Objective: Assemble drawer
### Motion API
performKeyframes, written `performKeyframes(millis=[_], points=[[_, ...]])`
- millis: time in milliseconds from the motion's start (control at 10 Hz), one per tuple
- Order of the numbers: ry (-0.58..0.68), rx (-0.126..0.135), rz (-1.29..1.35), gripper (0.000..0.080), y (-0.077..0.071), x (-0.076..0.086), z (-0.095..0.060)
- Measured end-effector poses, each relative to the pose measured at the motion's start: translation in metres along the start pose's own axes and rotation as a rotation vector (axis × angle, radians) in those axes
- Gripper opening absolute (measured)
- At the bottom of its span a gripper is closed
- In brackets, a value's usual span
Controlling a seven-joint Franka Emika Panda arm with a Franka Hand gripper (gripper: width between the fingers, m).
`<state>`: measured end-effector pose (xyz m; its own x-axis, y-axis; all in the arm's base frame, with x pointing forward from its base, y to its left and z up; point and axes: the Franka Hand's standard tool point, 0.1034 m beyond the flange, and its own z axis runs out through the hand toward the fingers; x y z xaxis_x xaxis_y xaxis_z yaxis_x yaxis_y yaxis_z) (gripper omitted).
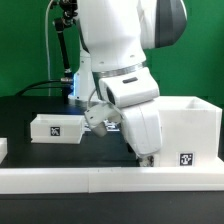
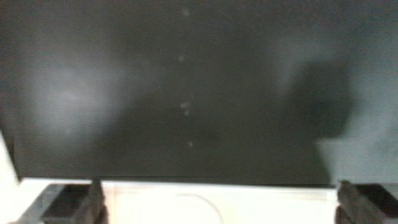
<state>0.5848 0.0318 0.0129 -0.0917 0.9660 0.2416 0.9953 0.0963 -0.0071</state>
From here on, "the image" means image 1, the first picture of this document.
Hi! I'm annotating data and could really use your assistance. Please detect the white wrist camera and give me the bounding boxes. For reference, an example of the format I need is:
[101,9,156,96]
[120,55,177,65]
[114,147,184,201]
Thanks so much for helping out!
[84,103,121,137]

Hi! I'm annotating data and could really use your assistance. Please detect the white front rail fence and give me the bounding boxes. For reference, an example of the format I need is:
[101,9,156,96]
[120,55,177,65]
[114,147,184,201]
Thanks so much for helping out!
[0,166,224,194]

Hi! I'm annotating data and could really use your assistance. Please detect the white block at left edge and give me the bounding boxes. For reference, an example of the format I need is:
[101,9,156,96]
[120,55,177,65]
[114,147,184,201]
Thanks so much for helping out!
[0,138,8,164]

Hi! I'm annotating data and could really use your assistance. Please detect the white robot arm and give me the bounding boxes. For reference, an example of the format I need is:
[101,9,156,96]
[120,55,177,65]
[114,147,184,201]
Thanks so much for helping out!
[77,0,187,166]

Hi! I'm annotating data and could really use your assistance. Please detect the white drawer cabinet box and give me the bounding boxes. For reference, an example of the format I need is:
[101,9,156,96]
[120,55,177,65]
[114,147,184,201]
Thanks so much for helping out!
[152,96,222,167]

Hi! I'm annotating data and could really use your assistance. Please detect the grey camera cable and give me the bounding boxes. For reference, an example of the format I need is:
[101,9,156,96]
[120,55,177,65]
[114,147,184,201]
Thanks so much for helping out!
[44,0,57,98]

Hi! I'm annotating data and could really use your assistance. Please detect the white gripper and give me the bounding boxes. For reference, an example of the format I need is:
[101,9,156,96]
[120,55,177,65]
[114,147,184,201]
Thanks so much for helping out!
[121,101,162,167]

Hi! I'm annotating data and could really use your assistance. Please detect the white drawer tray with knob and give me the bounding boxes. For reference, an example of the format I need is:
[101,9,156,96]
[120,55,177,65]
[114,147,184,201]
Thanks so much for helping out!
[138,157,149,167]

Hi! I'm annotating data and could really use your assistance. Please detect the white marker sheet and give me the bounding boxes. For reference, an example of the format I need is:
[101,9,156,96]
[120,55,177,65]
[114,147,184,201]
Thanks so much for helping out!
[84,120,119,132]

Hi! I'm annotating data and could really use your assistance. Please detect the black cable on table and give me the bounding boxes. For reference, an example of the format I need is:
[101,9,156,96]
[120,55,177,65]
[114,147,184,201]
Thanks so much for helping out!
[14,79,75,98]

